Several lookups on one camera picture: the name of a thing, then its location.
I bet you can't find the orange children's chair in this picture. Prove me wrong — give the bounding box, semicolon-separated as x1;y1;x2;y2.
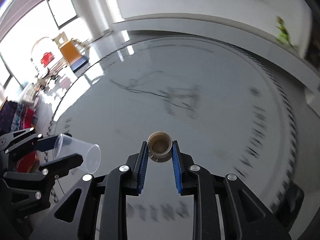
53;32;89;73

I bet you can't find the clear plastic cup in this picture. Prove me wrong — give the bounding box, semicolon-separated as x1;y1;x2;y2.
53;134;101;174

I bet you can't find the green toy dinosaur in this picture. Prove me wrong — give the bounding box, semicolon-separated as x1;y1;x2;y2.
276;16;298;50

